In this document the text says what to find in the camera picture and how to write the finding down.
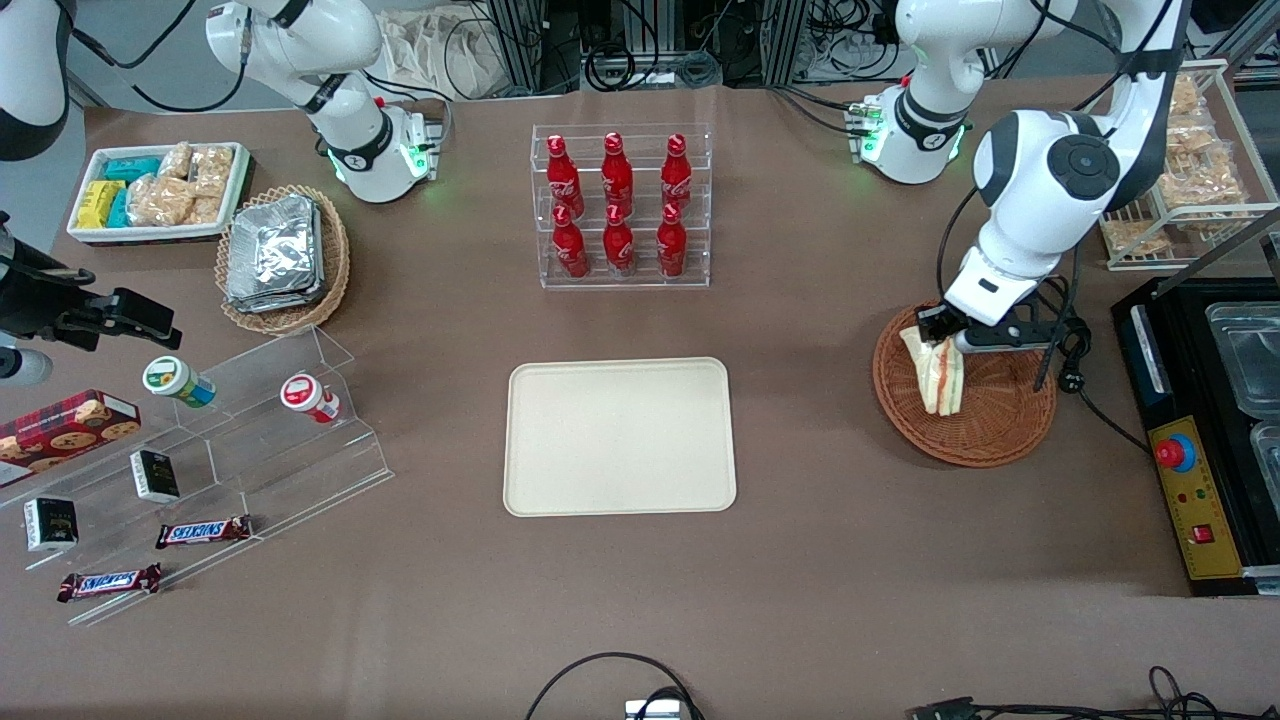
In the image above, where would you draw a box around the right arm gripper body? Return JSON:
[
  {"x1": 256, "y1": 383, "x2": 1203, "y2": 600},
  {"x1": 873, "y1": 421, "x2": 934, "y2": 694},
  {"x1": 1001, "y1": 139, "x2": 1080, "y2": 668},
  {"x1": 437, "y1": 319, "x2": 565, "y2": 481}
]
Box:
[{"x1": 0, "y1": 213, "x2": 121, "y2": 349}]

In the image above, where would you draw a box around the triangular sandwich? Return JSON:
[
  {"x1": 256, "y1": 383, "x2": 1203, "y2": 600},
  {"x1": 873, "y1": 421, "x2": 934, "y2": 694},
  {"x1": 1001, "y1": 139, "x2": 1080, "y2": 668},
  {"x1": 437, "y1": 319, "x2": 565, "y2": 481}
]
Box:
[{"x1": 900, "y1": 325, "x2": 967, "y2": 416}]

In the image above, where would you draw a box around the white rectangular snack tray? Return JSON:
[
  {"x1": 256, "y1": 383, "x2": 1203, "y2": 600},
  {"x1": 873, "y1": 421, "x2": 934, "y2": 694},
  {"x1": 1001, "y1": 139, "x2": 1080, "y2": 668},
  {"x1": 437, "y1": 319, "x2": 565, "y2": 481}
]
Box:
[{"x1": 66, "y1": 142, "x2": 251, "y2": 245}]

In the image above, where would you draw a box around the brown round wicker basket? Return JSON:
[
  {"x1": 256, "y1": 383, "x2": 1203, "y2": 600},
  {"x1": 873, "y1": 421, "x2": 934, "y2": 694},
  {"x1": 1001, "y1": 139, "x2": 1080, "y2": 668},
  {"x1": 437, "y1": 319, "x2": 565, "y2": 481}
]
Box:
[{"x1": 872, "y1": 300, "x2": 1058, "y2": 469}]

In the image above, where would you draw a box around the light tan wicker basket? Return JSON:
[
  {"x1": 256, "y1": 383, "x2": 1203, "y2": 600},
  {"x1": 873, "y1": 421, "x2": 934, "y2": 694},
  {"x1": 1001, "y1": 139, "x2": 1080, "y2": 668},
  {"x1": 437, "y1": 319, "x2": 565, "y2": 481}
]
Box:
[{"x1": 215, "y1": 184, "x2": 351, "y2": 336}]

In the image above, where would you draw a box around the beige rectangular serving tray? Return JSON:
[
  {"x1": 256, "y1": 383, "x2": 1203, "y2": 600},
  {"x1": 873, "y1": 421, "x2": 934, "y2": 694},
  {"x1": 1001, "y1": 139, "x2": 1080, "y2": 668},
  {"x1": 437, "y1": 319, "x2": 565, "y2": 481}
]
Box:
[{"x1": 502, "y1": 357, "x2": 738, "y2": 518}]

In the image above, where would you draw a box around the green lidded yogurt cup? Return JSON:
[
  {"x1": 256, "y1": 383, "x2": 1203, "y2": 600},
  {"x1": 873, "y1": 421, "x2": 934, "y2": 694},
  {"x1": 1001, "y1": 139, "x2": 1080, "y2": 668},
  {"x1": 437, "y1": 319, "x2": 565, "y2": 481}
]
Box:
[{"x1": 142, "y1": 355, "x2": 217, "y2": 409}]

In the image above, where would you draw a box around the red tartan cookie box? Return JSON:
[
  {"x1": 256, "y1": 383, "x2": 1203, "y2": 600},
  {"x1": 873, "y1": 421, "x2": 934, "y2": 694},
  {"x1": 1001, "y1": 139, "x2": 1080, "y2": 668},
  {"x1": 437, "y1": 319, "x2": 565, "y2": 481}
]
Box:
[{"x1": 0, "y1": 389, "x2": 142, "y2": 488}]

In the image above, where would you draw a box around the yellow snack packet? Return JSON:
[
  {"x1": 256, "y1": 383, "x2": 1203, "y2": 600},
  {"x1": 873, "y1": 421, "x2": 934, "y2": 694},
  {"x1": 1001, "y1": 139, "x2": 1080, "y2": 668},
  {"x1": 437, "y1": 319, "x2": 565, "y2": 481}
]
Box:
[{"x1": 77, "y1": 180, "x2": 127, "y2": 230}]

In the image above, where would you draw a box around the silver foil packet stack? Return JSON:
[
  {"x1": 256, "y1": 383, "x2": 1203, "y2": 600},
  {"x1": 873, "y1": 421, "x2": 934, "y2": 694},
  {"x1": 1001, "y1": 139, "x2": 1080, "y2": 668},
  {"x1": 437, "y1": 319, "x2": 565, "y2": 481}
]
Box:
[{"x1": 225, "y1": 194, "x2": 327, "y2": 314}]

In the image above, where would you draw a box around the small black tea box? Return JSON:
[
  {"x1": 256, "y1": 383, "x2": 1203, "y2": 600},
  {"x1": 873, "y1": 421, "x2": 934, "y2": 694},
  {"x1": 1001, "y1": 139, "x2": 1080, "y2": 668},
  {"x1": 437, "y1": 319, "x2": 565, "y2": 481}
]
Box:
[
  {"x1": 23, "y1": 497, "x2": 79, "y2": 553},
  {"x1": 129, "y1": 449, "x2": 182, "y2": 504}
]

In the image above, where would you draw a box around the red lidded yogurt cup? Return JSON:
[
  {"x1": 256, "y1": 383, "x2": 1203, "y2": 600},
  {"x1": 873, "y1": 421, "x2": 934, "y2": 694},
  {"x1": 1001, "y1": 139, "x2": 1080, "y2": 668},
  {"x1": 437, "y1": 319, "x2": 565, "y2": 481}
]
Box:
[{"x1": 279, "y1": 373, "x2": 341, "y2": 424}]

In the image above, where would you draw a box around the clear acrylic stepped shelf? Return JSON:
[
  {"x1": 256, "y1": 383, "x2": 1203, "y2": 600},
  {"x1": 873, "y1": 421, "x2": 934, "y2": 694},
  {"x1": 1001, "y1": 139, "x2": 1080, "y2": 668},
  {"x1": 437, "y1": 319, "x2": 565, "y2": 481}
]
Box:
[{"x1": 0, "y1": 323, "x2": 394, "y2": 628}]

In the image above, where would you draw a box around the brown Snickers bar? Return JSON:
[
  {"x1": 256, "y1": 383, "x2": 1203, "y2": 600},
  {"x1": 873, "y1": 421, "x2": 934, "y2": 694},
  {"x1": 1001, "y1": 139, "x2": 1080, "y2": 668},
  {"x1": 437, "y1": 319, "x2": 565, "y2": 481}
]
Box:
[
  {"x1": 155, "y1": 515, "x2": 253, "y2": 550},
  {"x1": 57, "y1": 563, "x2": 163, "y2": 603}
]

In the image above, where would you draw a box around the steel pan insert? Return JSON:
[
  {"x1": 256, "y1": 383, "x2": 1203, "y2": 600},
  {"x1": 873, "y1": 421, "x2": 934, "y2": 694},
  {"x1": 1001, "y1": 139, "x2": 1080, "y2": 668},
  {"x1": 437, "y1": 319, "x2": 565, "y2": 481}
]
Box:
[
  {"x1": 1205, "y1": 300, "x2": 1280, "y2": 419},
  {"x1": 1250, "y1": 420, "x2": 1280, "y2": 501}
]

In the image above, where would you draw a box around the red cola bottle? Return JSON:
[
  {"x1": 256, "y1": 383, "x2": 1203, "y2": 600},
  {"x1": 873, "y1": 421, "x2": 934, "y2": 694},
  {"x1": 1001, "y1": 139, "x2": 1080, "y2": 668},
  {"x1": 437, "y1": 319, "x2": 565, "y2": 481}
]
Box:
[
  {"x1": 660, "y1": 133, "x2": 695, "y2": 213},
  {"x1": 552, "y1": 205, "x2": 591, "y2": 280},
  {"x1": 655, "y1": 203, "x2": 690, "y2": 279},
  {"x1": 601, "y1": 131, "x2": 636, "y2": 216},
  {"x1": 546, "y1": 134, "x2": 585, "y2": 219},
  {"x1": 603, "y1": 204, "x2": 638, "y2": 279}
]

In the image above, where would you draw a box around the clear acrylic bottle rack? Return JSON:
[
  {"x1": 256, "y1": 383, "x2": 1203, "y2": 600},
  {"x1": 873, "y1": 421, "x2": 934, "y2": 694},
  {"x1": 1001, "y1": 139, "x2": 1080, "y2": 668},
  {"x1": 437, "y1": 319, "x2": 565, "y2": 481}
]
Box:
[{"x1": 530, "y1": 123, "x2": 713, "y2": 291}]

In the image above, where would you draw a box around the black food warmer machine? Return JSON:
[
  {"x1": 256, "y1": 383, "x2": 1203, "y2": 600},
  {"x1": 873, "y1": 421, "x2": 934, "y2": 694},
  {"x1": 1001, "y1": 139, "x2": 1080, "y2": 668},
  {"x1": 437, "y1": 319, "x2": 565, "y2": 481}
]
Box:
[{"x1": 1112, "y1": 275, "x2": 1280, "y2": 598}]

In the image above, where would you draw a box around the white cloth bag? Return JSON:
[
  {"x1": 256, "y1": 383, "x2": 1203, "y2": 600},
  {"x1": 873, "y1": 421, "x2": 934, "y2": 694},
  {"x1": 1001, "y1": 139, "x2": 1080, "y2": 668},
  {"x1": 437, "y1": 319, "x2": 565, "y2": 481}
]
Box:
[{"x1": 378, "y1": 8, "x2": 501, "y2": 101}]

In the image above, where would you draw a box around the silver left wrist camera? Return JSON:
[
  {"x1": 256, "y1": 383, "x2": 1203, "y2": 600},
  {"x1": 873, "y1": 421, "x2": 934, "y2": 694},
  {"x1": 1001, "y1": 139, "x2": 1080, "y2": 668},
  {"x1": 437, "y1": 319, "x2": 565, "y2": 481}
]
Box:
[{"x1": 953, "y1": 322, "x2": 1051, "y2": 354}]

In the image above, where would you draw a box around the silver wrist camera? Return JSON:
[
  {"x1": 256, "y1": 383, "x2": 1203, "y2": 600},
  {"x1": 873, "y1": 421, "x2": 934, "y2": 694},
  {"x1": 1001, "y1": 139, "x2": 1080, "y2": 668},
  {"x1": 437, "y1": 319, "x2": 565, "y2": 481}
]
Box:
[
  {"x1": 953, "y1": 322, "x2": 1051, "y2": 354},
  {"x1": 0, "y1": 345, "x2": 53, "y2": 387}
]

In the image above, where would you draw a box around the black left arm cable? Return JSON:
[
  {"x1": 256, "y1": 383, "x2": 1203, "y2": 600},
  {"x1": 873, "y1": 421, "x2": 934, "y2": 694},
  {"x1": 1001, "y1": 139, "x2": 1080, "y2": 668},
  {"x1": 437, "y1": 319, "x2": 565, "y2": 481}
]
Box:
[{"x1": 935, "y1": 183, "x2": 989, "y2": 307}]

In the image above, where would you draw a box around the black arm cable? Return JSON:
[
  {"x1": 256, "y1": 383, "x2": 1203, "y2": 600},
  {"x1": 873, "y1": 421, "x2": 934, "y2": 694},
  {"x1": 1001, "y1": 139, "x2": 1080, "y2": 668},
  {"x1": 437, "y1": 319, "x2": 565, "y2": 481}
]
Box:
[
  {"x1": 935, "y1": 183, "x2": 989, "y2": 307},
  {"x1": 68, "y1": 0, "x2": 251, "y2": 113}
]

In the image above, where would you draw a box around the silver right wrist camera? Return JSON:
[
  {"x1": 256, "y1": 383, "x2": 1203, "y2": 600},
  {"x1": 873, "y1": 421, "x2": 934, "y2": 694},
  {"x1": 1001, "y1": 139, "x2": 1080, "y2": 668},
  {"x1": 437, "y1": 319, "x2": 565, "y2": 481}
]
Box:
[{"x1": 0, "y1": 345, "x2": 53, "y2": 387}]

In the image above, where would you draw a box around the black power cable with plug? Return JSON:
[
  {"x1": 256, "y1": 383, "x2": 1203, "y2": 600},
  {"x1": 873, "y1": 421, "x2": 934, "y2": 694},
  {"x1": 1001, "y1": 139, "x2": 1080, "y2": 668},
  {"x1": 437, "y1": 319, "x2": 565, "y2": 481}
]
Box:
[{"x1": 1040, "y1": 275, "x2": 1151, "y2": 453}]

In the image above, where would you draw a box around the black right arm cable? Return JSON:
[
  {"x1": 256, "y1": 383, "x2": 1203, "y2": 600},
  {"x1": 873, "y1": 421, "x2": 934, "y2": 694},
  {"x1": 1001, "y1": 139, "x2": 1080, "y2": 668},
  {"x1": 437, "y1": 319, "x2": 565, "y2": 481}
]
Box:
[{"x1": 68, "y1": 0, "x2": 251, "y2": 113}]

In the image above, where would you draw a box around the white wire rack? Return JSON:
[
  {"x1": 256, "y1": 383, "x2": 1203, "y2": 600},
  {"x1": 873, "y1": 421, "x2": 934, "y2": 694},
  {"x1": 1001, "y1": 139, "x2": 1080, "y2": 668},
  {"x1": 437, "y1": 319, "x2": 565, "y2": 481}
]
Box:
[{"x1": 1098, "y1": 58, "x2": 1280, "y2": 273}]

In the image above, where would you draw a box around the aluminium profile frame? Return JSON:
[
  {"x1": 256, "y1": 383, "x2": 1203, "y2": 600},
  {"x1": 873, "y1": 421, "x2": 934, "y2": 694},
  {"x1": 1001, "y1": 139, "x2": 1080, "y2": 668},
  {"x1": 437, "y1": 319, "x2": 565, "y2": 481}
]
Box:
[
  {"x1": 485, "y1": 0, "x2": 586, "y2": 96},
  {"x1": 772, "y1": 0, "x2": 813, "y2": 83}
]

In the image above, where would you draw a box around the black cable with connector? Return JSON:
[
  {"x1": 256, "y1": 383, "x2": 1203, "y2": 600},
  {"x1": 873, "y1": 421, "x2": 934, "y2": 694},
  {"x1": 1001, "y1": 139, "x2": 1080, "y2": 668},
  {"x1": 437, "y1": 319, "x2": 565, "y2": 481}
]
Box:
[{"x1": 908, "y1": 665, "x2": 1280, "y2": 720}]

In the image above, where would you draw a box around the black floor cable bundle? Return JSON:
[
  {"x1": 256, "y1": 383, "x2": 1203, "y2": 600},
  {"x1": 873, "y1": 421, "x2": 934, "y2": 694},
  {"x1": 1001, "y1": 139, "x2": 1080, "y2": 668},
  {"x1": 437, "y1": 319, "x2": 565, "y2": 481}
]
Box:
[{"x1": 585, "y1": 35, "x2": 723, "y2": 93}]

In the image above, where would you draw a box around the black looped table cable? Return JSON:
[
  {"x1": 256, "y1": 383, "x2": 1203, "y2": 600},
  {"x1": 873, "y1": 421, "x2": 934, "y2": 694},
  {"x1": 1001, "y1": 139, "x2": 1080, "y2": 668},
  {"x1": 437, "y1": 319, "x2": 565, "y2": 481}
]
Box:
[{"x1": 525, "y1": 652, "x2": 704, "y2": 720}]

